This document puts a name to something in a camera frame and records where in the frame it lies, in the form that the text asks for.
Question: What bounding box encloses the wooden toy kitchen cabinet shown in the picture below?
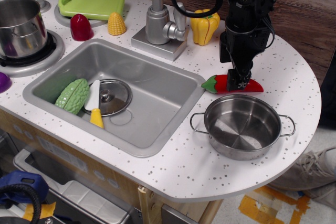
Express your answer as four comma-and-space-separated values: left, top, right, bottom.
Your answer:
1, 110, 222, 223

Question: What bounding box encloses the black corrugated hose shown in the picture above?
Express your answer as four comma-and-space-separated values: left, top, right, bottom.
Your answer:
0, 183, 43, 222

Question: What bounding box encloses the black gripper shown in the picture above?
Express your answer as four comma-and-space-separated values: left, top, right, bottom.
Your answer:
219, 19, 270, 91

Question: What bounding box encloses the yellow toy corn piece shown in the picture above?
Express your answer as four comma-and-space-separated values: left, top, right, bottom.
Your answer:
108, 12, 127, 36

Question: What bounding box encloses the grey stove burner front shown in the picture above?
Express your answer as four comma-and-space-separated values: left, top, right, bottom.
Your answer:
1, 30, 65, 78

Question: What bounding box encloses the grey stove knob small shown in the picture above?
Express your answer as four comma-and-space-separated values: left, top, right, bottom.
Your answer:
36, 0, 51, 13

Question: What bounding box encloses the grey round burner plate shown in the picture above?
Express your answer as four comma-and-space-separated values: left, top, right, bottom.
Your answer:
54, 2, 124, 28

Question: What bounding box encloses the yellow toy bell pepper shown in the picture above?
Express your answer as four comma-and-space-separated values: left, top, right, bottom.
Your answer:
191, 13, 220, 46

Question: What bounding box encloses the grey toy sink basin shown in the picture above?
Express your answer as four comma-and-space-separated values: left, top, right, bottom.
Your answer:
23, 39, 204, 157

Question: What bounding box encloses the blue clamp handle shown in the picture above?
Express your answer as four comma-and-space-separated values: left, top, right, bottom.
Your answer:
1, 170, 49, 204

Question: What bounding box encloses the red toy chili pepper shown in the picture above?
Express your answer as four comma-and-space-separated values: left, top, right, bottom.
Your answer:
201, 74, 264, 94

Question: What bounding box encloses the grey toy faucet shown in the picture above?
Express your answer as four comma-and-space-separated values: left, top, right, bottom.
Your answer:
131, 0, 188, 61

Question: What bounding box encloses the steel and glass pot lid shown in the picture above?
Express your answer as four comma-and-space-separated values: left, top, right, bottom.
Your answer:
99, 79, 132, 116

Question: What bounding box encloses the grey sneaker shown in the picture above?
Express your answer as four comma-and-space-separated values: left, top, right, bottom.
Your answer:
270, 146, 335, 209

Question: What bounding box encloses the tall steel pot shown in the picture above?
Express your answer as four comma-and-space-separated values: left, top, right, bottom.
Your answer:
1, 0, 48, 59

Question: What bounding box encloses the dark red toy vegetable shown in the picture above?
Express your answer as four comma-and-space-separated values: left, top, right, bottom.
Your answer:
70, 14, 94, 41

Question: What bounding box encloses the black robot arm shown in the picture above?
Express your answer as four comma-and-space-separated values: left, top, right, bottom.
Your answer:
219, 0, 276, 91

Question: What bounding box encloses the shallow steel pan with handles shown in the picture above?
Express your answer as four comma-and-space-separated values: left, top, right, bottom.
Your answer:
201, 94, 285, 161

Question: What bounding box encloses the green toy bitter gourd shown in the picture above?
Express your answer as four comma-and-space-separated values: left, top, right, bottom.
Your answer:
55, 78, 89, 115

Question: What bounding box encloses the white toy knife yellow handle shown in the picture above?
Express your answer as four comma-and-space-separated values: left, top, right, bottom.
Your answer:
84, 80, 104, 129

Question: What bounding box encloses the purple toy eggplant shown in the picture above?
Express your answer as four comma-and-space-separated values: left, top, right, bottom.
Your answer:
0, 72, 12, 93

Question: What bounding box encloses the green toy cutting board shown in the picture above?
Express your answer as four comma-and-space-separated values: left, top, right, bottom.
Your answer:
58, 0, 124, 20

